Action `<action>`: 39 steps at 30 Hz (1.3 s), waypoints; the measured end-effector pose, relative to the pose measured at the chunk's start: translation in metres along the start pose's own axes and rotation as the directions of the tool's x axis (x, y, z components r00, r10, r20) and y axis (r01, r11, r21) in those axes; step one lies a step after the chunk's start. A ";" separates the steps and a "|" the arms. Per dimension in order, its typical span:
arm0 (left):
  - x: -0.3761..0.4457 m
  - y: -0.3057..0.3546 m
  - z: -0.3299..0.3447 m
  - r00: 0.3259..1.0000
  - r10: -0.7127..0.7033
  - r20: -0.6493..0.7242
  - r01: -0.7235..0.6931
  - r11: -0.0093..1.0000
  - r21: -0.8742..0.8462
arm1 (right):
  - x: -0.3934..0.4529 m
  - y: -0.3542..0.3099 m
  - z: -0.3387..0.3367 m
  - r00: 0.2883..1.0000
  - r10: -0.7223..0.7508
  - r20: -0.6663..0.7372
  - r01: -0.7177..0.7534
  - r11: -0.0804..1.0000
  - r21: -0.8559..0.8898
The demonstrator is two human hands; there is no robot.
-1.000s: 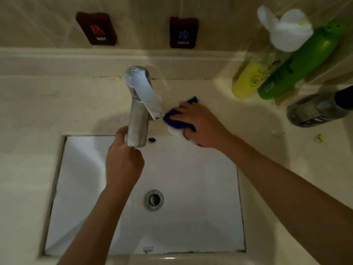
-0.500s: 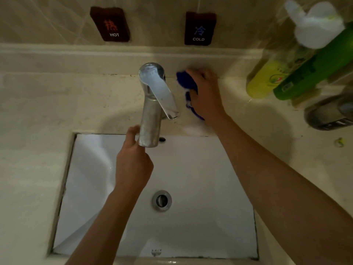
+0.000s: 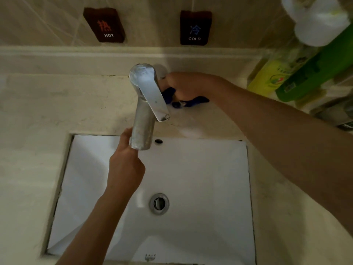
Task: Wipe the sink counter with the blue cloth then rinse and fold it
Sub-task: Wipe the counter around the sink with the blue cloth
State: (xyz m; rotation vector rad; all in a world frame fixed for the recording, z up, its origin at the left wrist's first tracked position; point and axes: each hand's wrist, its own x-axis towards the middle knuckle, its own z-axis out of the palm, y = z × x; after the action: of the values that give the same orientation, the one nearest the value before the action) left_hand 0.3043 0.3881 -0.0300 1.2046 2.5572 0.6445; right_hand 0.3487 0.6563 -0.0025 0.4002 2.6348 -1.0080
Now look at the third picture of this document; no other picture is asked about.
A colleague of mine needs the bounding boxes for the white pump dispenser head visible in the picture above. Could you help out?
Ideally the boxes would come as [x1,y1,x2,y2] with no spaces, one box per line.
[281,0,351,47]

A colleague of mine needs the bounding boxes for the chrome sink faucet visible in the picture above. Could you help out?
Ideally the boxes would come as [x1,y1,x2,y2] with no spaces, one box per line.
[128,63,171,151]

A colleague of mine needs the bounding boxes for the blue handled pliers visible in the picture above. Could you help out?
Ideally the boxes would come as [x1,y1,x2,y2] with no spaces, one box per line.
[163,87,210,108]

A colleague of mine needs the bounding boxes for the white rectangular sink basin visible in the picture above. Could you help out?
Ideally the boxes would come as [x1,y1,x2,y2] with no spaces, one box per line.
[46,134,256,265]

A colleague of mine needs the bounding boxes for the chrome sink drain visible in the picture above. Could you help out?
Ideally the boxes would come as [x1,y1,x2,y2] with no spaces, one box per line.
[149,193,170,215]

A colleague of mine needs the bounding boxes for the person's right forearm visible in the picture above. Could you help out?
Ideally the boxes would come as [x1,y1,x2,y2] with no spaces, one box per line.
[210,82,353,237]

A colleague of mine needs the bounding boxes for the person's left hand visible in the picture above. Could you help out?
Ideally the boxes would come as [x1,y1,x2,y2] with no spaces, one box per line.
[107,127,146,198]

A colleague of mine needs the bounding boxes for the person's left forearm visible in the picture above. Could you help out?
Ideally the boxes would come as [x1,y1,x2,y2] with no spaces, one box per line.
[56,187,131,265]

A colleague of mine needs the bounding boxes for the dark metal object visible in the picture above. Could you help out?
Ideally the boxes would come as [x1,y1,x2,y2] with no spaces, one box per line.
[314,98,353,133]

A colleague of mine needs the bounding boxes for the green bottle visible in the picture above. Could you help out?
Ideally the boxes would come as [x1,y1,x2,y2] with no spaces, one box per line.
[275,25,353,103]

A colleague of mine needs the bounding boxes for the dark cold water sign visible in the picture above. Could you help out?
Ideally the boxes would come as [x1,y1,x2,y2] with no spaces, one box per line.
[180,10,213,46]

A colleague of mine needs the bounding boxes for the person's right hand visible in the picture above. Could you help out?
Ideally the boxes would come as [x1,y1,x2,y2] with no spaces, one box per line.
[160,72,233,101]

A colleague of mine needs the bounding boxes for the yellow soap bottle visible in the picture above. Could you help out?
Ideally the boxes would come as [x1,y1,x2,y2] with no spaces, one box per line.
[247,44,320,97]

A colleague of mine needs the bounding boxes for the dark hot water sign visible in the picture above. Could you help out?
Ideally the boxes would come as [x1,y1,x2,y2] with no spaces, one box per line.
[83,7,126,43]

